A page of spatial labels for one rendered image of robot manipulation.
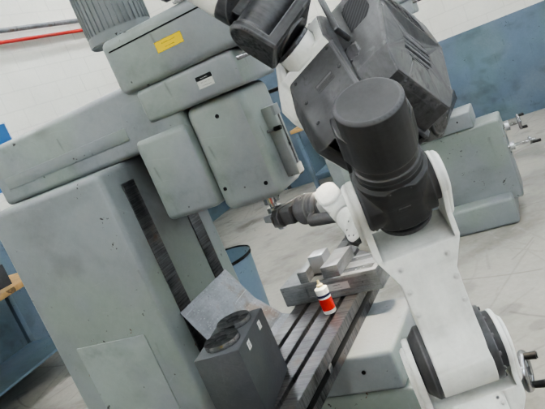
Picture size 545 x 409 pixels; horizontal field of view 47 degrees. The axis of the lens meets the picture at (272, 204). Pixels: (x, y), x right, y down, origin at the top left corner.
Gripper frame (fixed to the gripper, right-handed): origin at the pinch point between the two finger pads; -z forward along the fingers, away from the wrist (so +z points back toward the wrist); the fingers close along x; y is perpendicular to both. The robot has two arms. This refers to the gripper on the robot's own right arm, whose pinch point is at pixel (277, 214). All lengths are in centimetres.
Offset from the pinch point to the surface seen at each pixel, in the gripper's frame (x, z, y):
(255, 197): 9.0, 4.1, -8.9
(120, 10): 12, -14, -72
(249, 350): 44, 20, 18
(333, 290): -8.8, 0.9, 30.7
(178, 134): 15.5, -8.2, -33.7
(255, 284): -123, -177, 81
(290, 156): -2.0, 12.5, -15.7
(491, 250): -234, -70, 123
